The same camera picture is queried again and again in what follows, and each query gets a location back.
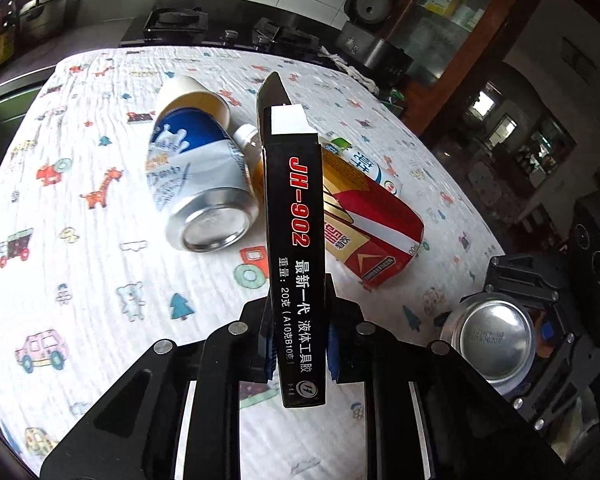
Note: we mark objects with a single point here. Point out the wooden glass cabinet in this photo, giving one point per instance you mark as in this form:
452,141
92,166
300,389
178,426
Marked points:
460,25

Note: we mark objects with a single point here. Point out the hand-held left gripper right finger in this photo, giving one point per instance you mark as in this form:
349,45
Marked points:
347,350

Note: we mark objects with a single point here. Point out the black rice cooker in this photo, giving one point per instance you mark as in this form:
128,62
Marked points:
375,20

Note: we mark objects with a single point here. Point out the white cloth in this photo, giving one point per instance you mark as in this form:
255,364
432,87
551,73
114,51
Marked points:
350,67

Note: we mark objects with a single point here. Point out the blue and white can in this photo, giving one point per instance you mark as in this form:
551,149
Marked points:
195,160

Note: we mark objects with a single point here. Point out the black glue box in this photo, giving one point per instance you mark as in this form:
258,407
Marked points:
295,260

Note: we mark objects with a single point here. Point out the steel pressure cooker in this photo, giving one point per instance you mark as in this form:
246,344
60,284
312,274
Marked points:
47,10

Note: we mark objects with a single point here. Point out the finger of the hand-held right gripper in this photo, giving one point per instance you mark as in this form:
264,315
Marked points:
522,277
560,372

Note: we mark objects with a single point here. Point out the black gas stove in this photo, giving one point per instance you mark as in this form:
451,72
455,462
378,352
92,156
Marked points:
175,22

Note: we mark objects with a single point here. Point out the printed white tablecloth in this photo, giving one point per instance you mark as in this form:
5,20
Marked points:
105,240

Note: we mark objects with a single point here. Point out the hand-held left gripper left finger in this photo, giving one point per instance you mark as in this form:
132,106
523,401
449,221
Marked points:
230,360

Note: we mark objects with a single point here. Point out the red drink carton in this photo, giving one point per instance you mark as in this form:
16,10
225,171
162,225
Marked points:
370,230

